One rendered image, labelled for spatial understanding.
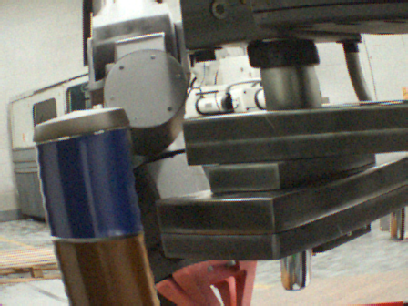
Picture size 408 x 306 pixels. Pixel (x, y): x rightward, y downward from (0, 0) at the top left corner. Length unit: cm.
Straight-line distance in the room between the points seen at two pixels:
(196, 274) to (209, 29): 19
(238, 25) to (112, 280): 28
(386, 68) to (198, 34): 597
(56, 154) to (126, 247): 4
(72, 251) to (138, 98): 35
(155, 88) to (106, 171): 34
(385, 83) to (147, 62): 594
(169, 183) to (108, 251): 38
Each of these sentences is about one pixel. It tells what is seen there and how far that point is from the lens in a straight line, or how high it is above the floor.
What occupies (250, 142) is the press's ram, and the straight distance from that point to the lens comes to 59.
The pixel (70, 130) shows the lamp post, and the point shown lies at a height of 119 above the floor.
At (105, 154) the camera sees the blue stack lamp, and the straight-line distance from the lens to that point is 32.
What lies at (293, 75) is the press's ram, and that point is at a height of 120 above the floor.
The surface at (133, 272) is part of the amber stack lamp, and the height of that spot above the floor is 114.
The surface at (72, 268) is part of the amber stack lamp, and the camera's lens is 33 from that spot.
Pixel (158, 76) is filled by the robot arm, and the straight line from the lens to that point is 67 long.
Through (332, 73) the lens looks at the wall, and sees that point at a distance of 986.
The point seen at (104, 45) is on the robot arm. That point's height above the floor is 125.
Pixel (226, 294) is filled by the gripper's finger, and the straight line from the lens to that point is 75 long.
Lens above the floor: 120
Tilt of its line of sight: 3 degrees down
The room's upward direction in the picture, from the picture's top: 8 degrees counter-clockwise
